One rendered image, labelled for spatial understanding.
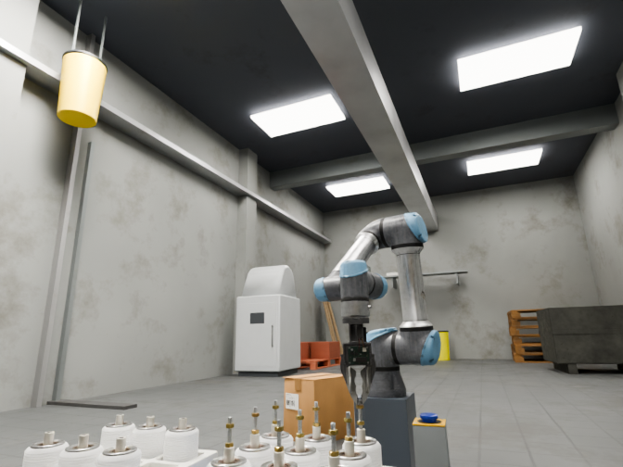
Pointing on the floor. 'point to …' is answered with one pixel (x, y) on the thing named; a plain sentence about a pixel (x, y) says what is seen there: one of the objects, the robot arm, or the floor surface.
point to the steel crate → (581, 335)
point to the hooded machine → (268, 324)
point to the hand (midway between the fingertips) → (359, 397)
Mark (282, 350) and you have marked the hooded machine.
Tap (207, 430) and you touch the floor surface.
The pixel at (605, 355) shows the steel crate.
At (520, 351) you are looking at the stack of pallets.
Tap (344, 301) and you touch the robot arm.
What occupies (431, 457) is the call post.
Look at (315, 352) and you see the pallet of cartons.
